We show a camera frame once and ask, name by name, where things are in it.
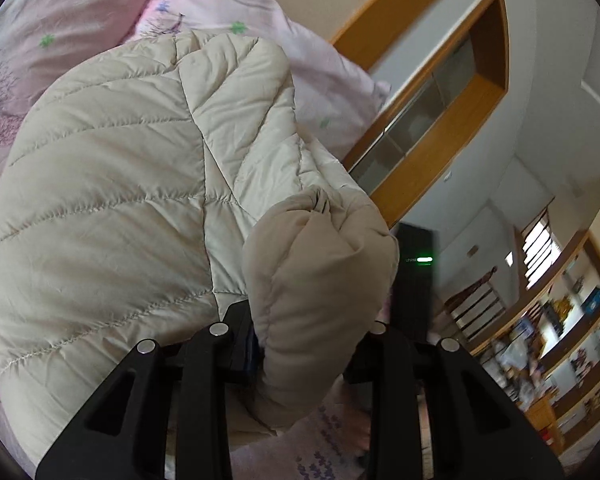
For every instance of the wooden stair railing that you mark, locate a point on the wooden stair railing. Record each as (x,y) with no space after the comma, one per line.
(475,305)

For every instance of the cream quilted down jacket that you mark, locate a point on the cream quilted down jacket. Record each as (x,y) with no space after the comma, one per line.
(130,220)

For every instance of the pale floral pillow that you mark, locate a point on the pale floral pillow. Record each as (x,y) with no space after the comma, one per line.
(280,25)

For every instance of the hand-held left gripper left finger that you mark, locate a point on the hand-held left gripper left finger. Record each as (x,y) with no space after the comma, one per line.
(252,355)

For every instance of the pink floral pillow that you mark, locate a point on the pink floral pillow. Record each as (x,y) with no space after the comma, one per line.
(40,35)

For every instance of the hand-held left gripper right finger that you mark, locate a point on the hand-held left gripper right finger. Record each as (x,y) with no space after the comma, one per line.
(385,360)

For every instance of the pink floral bedsheet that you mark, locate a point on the pink floral bedsheet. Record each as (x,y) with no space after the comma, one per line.
(320,440)

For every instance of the window with blinds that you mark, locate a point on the window with blinds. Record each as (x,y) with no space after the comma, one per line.
(536,247)

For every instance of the wooden wall shelf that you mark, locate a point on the wooden wall shelf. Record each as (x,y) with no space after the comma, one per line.
(565,340)

